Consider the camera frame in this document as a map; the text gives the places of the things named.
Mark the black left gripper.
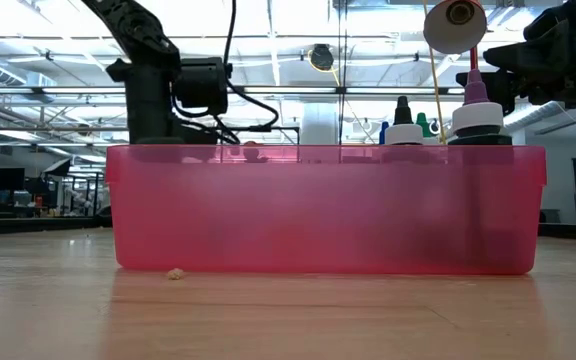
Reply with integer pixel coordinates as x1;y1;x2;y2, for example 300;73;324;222
127;119;219;146

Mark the purple-tipped food coloring bottle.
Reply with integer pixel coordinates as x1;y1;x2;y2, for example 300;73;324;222
447;68;514;147

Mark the green-tipped food coloring bottle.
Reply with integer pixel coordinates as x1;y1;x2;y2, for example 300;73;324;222
414;112;442;146

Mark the black-tipped food coloring bottle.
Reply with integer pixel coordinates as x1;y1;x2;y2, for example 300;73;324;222
384;95;424;147

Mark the grey horizontal pipe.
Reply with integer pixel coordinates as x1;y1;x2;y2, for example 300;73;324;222
0;124;129;134

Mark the black metal stand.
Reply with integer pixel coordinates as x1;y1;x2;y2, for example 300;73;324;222
219;124;301;147

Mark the black computer monitor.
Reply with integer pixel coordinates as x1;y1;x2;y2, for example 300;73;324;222
0;167;26;194

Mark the red translucent plastic bin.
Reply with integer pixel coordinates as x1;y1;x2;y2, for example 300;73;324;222
105;144;548;276

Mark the white pillar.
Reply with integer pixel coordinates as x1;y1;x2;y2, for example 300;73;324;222
300;102;342;147

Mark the yellow cable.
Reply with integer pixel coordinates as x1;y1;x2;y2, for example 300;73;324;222
421;0;447;146

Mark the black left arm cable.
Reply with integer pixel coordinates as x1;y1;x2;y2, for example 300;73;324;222
170;0;280;146

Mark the black ceiling cable reel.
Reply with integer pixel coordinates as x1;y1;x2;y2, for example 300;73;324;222
309;43;336;72

